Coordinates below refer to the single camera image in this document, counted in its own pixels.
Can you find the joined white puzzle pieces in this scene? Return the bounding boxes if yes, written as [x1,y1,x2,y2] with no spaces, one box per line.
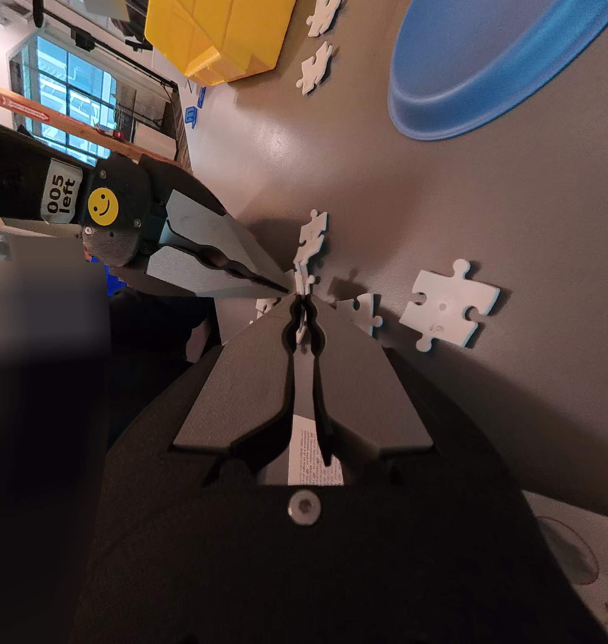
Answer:
[292,209,330,346]

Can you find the black metal stand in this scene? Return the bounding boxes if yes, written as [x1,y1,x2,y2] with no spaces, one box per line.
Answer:
[32,0,180,87]

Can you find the wooden beam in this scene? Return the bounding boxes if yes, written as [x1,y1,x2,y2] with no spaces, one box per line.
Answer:
[0,82,194,169]

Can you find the paper instruction leaflet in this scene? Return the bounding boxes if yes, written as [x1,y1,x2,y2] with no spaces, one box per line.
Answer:
[288,415,345,487]

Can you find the yellow plastic bin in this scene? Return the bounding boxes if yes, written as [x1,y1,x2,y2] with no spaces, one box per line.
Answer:
[144,0,298,87]

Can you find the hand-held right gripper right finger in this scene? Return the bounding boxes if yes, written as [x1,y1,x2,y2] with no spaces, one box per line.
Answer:
[304,294,435,468]

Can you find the blue plastic bowl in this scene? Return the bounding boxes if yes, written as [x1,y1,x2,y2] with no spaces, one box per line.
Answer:
[387,0,608,143]

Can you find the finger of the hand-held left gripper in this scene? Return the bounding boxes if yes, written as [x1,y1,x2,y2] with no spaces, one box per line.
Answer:
[158,189,294,289]
[144,245,291,299]

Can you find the glass window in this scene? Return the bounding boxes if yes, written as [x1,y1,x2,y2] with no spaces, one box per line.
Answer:
[7,34,119,161]

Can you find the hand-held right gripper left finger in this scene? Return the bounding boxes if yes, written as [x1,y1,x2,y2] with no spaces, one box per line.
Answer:
[172,294,305,477]

